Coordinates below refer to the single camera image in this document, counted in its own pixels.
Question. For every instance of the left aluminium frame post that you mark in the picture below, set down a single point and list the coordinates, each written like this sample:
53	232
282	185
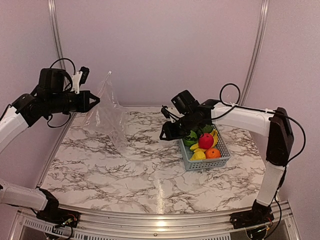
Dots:
53	18

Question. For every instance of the red toy apple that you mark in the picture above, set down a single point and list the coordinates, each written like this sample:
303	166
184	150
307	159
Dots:
206	141

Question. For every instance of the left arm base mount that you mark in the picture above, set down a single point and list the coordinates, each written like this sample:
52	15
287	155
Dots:
59	216

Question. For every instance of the orange toy orange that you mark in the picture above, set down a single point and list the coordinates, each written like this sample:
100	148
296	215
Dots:
213	153

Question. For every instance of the grey plastic basket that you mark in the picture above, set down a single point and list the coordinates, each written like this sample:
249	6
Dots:
205	163

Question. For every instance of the dark green toy avocado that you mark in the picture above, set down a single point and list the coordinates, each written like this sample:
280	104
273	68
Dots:
207	129

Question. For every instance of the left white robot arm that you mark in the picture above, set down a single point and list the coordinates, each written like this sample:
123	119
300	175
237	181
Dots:
11	126

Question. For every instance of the aluminium frame post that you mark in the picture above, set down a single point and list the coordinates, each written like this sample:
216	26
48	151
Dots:
53	18
260	34

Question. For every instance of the yellow toy banana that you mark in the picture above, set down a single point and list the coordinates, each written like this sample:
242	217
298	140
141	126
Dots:
214	133

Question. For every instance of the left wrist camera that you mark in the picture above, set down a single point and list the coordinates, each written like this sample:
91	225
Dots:
79	78

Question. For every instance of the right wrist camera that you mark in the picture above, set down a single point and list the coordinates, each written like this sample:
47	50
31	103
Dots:
165	112

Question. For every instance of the yellow toy lemon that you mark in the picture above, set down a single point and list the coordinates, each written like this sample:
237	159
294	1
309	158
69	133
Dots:
198	154

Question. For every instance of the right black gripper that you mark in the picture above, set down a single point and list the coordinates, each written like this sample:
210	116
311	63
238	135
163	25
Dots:
171	135

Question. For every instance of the clear zip top bag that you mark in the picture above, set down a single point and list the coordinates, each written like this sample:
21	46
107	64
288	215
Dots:
108	117

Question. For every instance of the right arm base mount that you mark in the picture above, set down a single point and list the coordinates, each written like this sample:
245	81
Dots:
250	218

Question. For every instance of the right aluminium frame post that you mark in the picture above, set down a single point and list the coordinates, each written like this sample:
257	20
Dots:
260	34

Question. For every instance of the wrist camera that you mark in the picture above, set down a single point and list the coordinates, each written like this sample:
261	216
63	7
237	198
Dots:
165	112
79	78

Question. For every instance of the green toy watermelon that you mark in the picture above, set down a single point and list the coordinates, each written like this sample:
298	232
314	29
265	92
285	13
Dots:
190	139

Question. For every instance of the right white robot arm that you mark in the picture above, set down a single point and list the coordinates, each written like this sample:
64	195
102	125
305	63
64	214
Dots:
272	124

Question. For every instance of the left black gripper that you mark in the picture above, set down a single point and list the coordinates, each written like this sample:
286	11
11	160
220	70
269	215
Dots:
84	107

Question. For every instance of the front aluminium rail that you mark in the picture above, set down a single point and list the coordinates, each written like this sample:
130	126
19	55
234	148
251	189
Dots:
107	225

